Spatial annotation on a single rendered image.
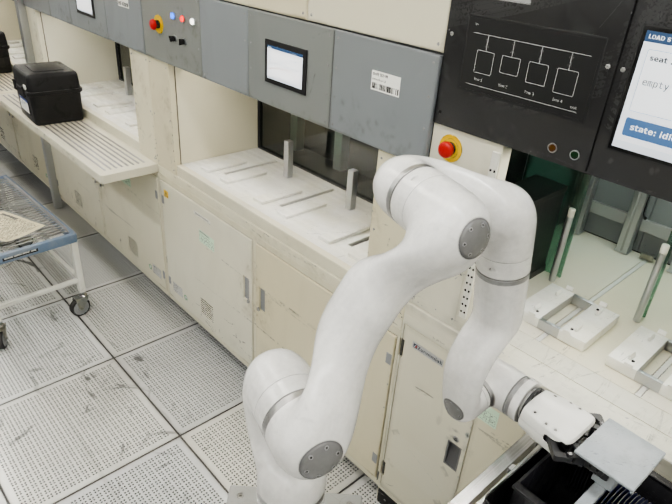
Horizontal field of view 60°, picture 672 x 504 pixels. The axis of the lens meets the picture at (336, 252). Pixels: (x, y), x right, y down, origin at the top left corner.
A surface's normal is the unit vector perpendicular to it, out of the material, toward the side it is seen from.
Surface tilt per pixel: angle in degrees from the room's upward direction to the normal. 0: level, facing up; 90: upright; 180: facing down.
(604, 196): 90
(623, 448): 0
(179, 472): 0
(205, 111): 90
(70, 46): 90
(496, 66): 90
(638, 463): 0
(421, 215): 62
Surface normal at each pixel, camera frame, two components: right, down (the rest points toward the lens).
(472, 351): -0.55, -0.34
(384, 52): -0.74, 0.30
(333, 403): 0.54, -0.02
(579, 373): 0.07, -0.87
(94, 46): 0.67, 0.41
